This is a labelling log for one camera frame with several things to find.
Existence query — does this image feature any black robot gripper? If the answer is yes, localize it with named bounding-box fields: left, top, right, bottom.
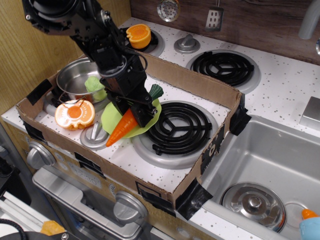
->
left=99, top=56, right=158, bottom=128

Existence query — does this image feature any orange toy carrot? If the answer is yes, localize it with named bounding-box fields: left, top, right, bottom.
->
left=106, top=84, right=164, bottom=147

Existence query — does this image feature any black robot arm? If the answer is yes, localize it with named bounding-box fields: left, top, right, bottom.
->
left=22, top=0, right=156, bottom=128

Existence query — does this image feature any light green plastic plate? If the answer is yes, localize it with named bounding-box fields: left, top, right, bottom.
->
left=100, top=99, right=162, bottom=138

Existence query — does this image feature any green toy lettuce piece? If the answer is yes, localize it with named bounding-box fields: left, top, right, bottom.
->
left=84, top=76, right=107, bottom=102

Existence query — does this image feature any grey stovetop knob front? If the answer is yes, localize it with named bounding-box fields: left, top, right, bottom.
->
left=80, top=122, right=109, bottom=151

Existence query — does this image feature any grey stovetop knob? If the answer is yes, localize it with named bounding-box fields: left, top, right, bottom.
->
left=80, top=122, right=109, bottom=151
left=173, top=34, right=201, bottom=54

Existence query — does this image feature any black front right burner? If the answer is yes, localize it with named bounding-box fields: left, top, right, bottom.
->
left=146, top=101, right=217, bottom=156

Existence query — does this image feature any orange toy pumpkin half front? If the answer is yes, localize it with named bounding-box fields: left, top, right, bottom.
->
left=54, top=99, right=96, bottom=131

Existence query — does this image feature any orange toy pumpkin half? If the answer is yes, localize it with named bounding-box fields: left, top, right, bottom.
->
left=125, top=23, right=152, bottom=50
left=54, top=99, right=96, bottom=131

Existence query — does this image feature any small steel pot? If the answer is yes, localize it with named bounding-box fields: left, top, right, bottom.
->
left=56, top=57, right=107, bottom=104

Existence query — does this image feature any orange toy pumpkin half back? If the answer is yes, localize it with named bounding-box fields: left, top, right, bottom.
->
left=125, top=23, right=152, bottom=50

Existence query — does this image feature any black front left burner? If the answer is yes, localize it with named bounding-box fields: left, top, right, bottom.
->
left=51, top=86, right=66, bottom=108

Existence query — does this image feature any grey stovetop knob back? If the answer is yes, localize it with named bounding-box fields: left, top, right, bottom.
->
left=173, top=34, right=201, bottom=54

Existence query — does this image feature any grey oven knob right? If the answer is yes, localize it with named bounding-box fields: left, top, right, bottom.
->
left=113, top=191, right=148, bottom=225

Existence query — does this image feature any grey oven knob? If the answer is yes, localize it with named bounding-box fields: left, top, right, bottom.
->
left=113, top=191, right=148, bottom=225
left=26, top=141, right=56, bottom=170

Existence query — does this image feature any brown cardboard fence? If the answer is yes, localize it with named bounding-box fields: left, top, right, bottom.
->
left=16, top=54, right=250, bottom=220

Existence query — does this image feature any hanging metal strainer spoon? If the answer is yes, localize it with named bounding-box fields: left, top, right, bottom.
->
left=157, top=0, right=181, bottom=23

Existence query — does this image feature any grey oven knob left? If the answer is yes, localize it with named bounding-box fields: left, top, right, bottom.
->
left=26, top=141, right=56, bottom=170

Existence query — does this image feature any black back right burner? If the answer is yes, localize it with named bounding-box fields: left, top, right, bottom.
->
left=190, top=51, right=255, bottom=87

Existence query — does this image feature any hanging metal spatula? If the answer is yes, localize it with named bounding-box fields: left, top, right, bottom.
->
left=205, top=0, right=224, bottom=32

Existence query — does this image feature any orange cloth scrap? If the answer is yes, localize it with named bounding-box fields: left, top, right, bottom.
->
left=40, top=220, right=66, bottom=236

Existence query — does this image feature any steel pot lid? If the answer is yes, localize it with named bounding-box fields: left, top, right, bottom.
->
left=220, top=182, right=287, bottom=233

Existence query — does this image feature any grey toy faucet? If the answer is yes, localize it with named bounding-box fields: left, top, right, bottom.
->
left=298, top=0, right=320, bottom=40

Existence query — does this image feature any blue orange toy bottle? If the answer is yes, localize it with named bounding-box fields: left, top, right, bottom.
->
left=299, top=209, right=320, bottom=240

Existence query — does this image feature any silver oven door handle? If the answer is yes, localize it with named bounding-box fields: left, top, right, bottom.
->
left=32, top=168, right=144, bottom=240

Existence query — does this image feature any black cable bottom left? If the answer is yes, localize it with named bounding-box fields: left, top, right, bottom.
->
left=0, top=218, right=27, bottom=240

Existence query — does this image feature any grey faucet handle block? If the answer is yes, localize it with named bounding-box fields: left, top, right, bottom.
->
left=299, top=96, right=320, bottom=131

